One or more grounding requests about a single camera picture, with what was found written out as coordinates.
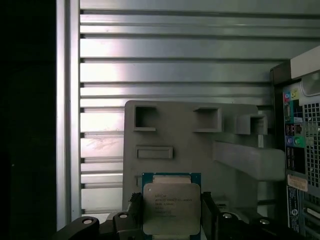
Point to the silver CPU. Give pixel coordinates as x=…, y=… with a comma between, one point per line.
x=170, y=200

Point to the grey parts rack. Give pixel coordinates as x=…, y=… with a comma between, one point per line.
x=187, y=150

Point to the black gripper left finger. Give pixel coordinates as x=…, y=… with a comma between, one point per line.
x=136, y=205

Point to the black PC case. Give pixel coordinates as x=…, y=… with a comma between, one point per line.
x=311, y=140

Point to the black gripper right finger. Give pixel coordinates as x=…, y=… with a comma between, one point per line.
x=207, y=207

